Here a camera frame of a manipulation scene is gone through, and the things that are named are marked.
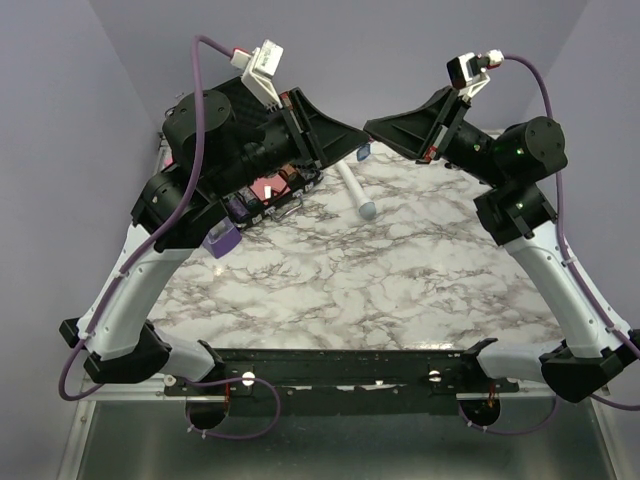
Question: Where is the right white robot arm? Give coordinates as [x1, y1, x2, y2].
[364, 87, 639, 403]

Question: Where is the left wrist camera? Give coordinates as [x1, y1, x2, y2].
[230, 39, 284, 110]

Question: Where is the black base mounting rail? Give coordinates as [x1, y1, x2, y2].
[164, 347, 519, 416]

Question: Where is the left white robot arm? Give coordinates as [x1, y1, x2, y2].
[60, 89, 368, 395]

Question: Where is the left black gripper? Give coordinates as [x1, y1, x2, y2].
[210, 85, 371, 199]

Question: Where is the blue key tag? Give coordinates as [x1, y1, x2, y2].
[356, 143, 371, 162]

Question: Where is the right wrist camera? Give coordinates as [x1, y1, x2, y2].
[446, 49, 505, 104]

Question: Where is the white microphone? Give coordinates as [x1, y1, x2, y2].
[336, 160, 377, 220]

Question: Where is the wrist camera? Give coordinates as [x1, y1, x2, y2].
[446, 49, 505, 104]
[230, 39, 284, 110]

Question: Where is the purple metronome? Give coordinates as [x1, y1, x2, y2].
[202, 218, 242, 259]

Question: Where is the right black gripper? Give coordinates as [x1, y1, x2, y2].
[364, 85, 510, 188]

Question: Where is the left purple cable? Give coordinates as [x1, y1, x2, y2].
[58, 34, 251, 402]

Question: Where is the black poker chip case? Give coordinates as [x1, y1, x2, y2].
[169, 77, 324, 229]

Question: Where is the aluminium frame profile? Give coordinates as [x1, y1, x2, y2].
[56, 375, 169, 479]

